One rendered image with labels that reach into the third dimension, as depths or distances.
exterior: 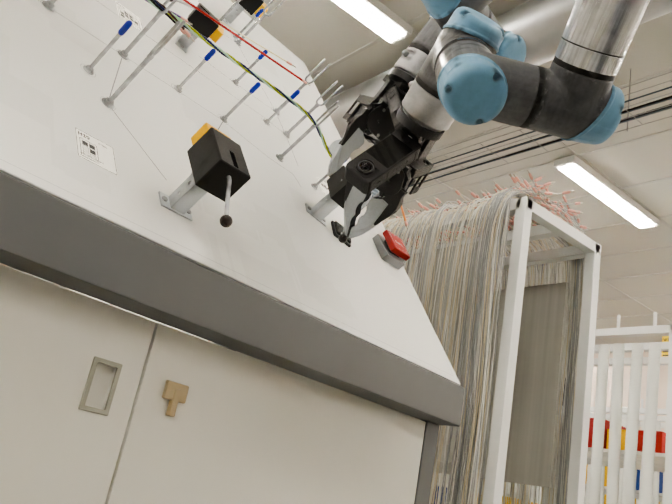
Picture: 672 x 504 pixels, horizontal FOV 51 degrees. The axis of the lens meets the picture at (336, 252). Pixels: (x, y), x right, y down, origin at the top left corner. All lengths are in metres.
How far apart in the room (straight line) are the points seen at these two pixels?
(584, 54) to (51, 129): 0.59
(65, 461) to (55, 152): 0.31
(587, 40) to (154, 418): 0.64
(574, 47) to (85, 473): 0.70
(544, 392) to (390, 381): 1.03
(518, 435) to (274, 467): 1.20
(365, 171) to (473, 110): 0.18
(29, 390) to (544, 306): 1.61
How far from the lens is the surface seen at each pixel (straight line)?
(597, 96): 0.88
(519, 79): 0.86
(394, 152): 0.96
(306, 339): 0.89
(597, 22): 0.86
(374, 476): 1.09
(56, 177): 0.73
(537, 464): 1.99
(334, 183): 1.13
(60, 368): 0.74
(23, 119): 0.77
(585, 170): 5.50
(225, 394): 0.86
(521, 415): 2.04
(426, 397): 1.11
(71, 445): 0.76
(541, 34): 3.70
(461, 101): 0.82
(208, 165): 0.78
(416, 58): 1.20
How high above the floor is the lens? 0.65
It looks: 19 degrees up
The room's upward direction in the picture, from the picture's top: 11 degrees clockwise
